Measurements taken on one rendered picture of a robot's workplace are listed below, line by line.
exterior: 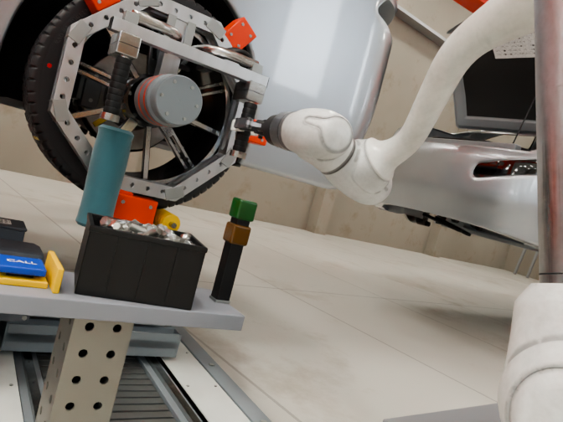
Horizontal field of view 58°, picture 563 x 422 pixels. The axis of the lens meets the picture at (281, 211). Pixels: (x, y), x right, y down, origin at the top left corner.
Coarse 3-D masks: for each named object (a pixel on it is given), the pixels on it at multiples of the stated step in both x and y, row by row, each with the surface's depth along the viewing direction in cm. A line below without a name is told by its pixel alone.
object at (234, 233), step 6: (228, 222) 101; (228, 228) 100; (234, 228) 98; (240, 228) 99; (246, 228) 100; (228, 234) 100; (234, 234) 98; (240, 234) 99; (246, 234) 100; (228, 240) 99; (234, 240) 99; (240, 240) 99; (246, 240) 100
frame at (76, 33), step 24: (144, 0) 135; (168, 0) 138; (72, 24) 127; (96, 24) 130; (216, 24) 146; (72, 48) 128; (72, 72) 129; (72, 120) 131; (72, 144) 132; (216, 168) 155; (144, 192) 144; (168, 192) 148
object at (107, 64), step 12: (108, 60) 162; (132, 60) 166; (144, 60) 168; (108, 72) 163; (144, 72) 169; (84, 108) 161; (120, 120) 167; (96, 132) 164; (132, 132) 170; (156, 132) 174; (132, 144) 171
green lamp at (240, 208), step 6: (234, 198) 101; (240, 198) 99; (234, 204) 100; (240, 204) 98; (246, 204) 99; (252, 204) 99; (234, 210) 100; (240, 210) 98; (246, 210) 99; (252, 210) 100; (234, 216) 99; (240, 216) 98; (246, 216) 99; (252, 216) 100
